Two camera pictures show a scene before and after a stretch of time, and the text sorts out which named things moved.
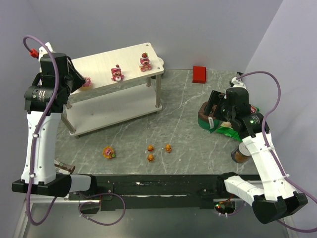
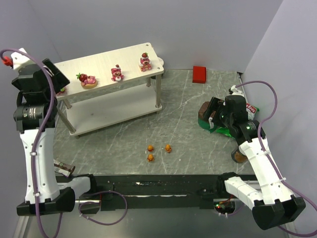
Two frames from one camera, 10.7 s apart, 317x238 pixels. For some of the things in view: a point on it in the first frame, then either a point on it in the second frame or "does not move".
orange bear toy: (168, 148) does not move
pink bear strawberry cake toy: (144, 64) does not move
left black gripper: (75, 78) → (57, 76)
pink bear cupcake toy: (116, 74) does not move
